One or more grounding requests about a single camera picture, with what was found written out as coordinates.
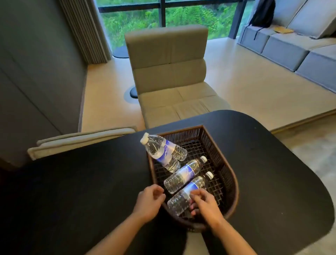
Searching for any person's right hand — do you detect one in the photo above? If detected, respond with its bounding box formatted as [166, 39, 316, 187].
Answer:
[189, 188, 227, 229]

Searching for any person's left hand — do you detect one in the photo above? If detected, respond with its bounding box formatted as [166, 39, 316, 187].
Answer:
[132, 184, 166, 224]

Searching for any clear plastic water bottle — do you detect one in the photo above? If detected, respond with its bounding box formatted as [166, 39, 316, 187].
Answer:
[163, 156, 208, 194]
[167, 171, 214, 216]
[140, 132, 188, 161]
[146, 146, 181, 173]

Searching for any person's left forearm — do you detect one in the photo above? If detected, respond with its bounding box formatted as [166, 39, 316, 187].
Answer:
[85, 213, 151, 255]

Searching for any person's right forearm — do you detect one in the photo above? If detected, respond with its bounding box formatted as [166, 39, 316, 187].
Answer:
[210, 220, 257, 255]

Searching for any dark brown woven basket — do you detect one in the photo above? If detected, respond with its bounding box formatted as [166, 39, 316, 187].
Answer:
[147, 125, 239, 233]

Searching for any beige upholstered lounge chair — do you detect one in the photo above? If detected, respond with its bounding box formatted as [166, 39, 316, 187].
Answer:
[124, 25, 232, 129]

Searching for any black round floor base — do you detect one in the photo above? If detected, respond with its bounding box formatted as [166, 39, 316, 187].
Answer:
[112, 46, 130, 59]

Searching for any grey pleated curtain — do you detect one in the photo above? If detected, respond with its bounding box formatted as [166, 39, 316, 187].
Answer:
[59, 0, 112, 64]

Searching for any grey sectional sofa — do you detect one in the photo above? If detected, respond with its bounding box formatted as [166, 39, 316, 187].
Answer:
[237, 0, 336, 94]

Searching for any tan flat book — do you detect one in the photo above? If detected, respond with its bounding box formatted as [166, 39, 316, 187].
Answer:
[272, 25, 295, 35]

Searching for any black backpack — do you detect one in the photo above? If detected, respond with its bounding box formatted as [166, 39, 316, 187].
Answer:
[248, 0, 276, 40]

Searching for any black window frame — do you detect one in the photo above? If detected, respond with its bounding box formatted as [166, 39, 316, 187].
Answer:
[97, 0, 249, 40]

